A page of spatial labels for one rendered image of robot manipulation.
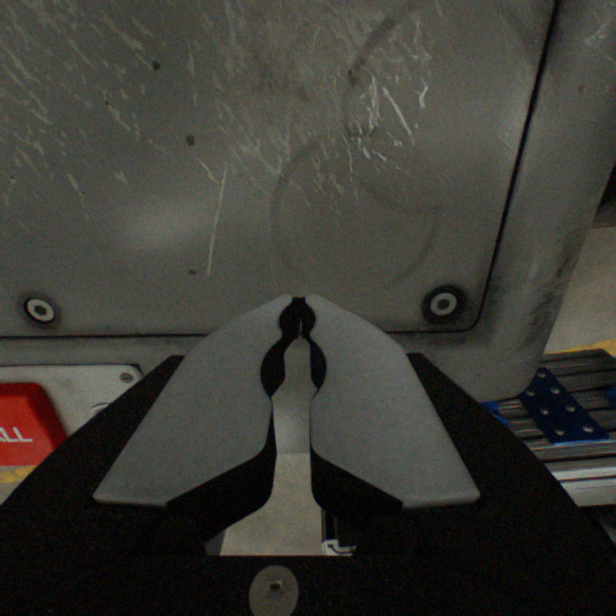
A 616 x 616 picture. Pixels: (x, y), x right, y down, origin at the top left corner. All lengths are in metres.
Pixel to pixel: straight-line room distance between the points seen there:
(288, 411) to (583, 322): 1.93
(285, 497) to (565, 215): 2.53
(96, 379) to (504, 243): 0.23
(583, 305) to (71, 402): 1.96
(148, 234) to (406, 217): 0.12
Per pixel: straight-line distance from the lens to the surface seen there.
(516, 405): 0.76
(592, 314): 2.08
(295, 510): 2.75
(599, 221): 0.33
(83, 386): 0.25
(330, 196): 0.16
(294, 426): 0.23
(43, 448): 0.28
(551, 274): 0.21
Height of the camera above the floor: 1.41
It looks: 61 degrees down
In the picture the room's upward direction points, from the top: 179 degrees counter-clockwise
